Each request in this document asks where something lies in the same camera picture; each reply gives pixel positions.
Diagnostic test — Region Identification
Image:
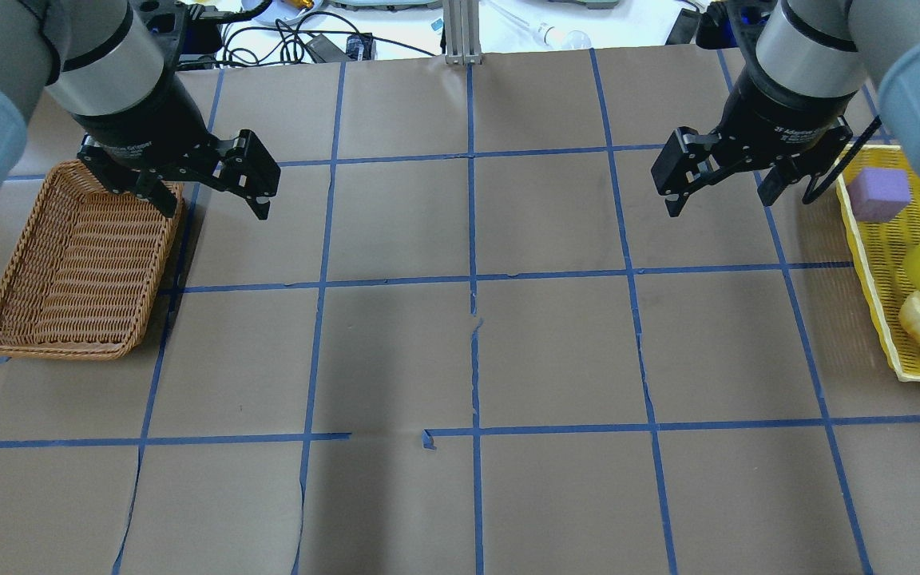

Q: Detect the brown wicker basket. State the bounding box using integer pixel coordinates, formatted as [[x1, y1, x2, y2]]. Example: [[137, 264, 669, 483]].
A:
[[0, 160, 185, 361]]

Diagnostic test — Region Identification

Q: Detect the black power adapter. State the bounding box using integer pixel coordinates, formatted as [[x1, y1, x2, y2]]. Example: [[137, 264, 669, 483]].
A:
[[304, 35, 350, 63]]

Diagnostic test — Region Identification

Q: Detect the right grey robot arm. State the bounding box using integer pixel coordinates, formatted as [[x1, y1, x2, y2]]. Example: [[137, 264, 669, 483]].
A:
[[651, 1, 920, 217]]

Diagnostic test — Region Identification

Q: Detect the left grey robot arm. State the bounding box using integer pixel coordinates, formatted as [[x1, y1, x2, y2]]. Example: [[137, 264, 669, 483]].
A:
[[0, 1, 280, 220]]

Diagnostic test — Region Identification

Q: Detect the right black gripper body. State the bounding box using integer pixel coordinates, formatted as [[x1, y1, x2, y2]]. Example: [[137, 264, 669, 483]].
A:
[[716, 68, 853, 173]]

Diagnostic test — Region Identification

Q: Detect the clear light bulb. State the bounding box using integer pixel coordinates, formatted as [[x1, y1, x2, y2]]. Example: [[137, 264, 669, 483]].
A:
[[534, 22, 593, 50]]

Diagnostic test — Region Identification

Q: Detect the aluminium profile post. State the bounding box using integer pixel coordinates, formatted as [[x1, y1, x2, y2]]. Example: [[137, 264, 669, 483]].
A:
[[442, 0, 483, 65]]

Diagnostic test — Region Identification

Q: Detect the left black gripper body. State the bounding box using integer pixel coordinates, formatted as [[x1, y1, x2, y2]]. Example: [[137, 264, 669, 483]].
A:
[[73, 76, 219, 188]]

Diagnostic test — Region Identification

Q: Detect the purple foam block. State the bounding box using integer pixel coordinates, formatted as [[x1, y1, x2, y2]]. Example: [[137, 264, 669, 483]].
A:
[[847, 167, 912, 223]]

